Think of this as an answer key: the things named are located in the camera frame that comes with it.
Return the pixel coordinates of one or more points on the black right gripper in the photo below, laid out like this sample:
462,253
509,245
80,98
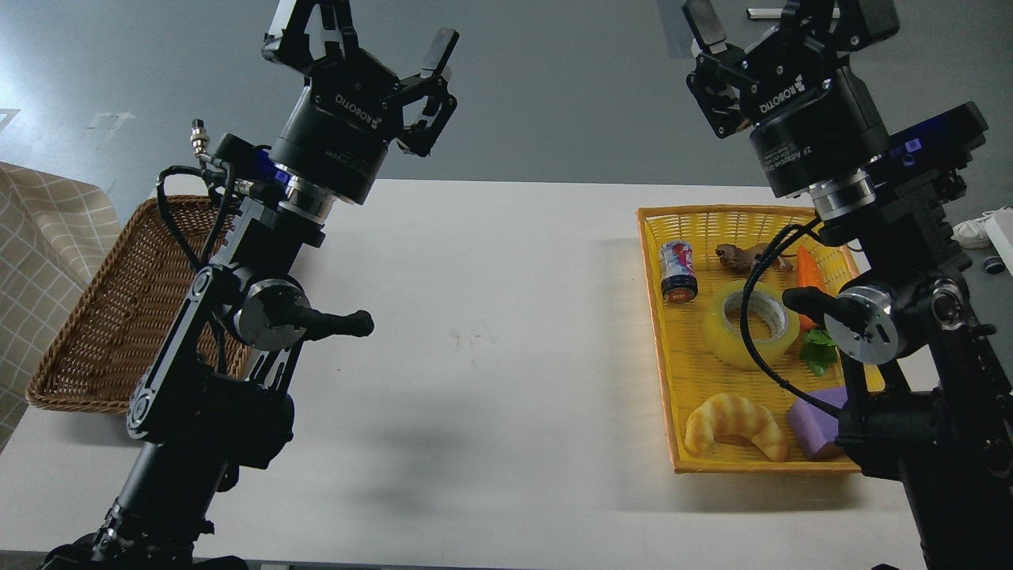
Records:
814,118

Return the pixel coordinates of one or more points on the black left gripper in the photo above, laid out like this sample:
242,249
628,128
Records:
338,134

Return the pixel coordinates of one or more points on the yellow tape roll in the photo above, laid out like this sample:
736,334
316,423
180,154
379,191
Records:
773,328

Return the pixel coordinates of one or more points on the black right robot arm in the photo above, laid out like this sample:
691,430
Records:
929,404

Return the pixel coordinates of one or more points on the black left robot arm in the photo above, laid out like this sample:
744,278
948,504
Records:
215,398

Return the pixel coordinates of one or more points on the white metal floor bar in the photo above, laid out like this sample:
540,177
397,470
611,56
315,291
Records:
764,14

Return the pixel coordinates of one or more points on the brown toy lion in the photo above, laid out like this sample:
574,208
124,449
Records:
738,260

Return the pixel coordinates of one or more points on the orange toy carrot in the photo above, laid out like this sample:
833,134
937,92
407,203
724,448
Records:
807,274

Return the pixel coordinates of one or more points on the small drink can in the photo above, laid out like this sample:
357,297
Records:
679,279

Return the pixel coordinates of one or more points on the white sneaker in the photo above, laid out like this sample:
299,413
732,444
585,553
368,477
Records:
990,228

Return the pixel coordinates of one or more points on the yellow plastic basket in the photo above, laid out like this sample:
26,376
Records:
689,372

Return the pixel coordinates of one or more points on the beige checkered cloth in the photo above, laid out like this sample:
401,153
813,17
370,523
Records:
55,232

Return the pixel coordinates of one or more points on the toy croissant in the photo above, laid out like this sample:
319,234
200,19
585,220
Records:
730,414

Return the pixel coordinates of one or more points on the purple foam block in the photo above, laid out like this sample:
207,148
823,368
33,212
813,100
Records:
815,431

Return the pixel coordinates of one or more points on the brown wicker basket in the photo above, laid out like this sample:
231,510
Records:
119,323

